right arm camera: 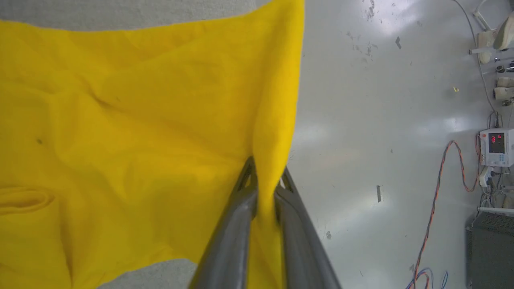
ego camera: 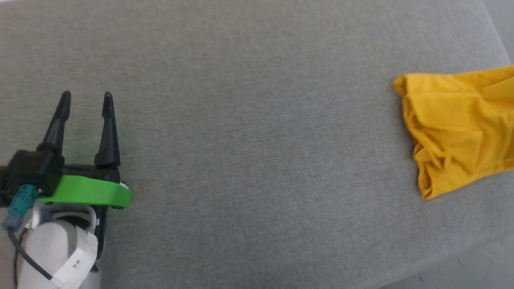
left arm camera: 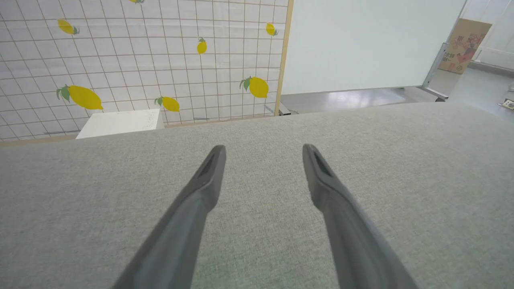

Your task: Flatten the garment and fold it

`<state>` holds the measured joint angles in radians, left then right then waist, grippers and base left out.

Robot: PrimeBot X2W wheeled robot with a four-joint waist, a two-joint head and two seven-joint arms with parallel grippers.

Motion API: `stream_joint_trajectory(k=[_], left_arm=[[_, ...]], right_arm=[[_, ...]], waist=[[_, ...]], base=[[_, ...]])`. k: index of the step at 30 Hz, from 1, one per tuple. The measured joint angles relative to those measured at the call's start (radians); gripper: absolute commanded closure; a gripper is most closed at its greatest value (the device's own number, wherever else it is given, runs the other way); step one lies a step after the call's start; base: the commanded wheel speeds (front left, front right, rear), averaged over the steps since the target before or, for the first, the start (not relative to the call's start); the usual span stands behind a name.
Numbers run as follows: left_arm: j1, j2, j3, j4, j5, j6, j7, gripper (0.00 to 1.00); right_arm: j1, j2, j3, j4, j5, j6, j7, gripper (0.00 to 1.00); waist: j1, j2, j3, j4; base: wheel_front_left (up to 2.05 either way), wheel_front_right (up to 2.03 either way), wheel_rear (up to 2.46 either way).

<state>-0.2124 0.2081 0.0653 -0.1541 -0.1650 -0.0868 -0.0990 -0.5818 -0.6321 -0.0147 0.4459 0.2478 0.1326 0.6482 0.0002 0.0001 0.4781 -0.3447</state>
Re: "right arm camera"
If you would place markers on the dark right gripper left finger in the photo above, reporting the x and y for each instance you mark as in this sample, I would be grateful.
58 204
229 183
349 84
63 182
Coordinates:
229 245

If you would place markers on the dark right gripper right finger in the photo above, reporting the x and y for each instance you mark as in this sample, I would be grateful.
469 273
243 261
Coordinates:
303 249

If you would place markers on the yellow garment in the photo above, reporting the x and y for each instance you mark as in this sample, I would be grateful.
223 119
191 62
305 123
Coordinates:
140 120

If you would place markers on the grey tape strip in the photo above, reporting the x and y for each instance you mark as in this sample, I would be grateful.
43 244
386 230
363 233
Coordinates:
378 193

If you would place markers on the dark grey cabinet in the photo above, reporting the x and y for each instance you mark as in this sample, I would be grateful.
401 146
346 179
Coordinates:
492 253

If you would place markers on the white power strip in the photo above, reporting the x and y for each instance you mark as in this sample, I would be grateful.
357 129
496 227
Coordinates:
487 176

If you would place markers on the white power supply red display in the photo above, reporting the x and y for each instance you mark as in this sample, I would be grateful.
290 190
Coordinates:
497 147

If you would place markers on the white chair base with casters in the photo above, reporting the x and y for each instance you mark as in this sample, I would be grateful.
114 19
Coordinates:
502 48

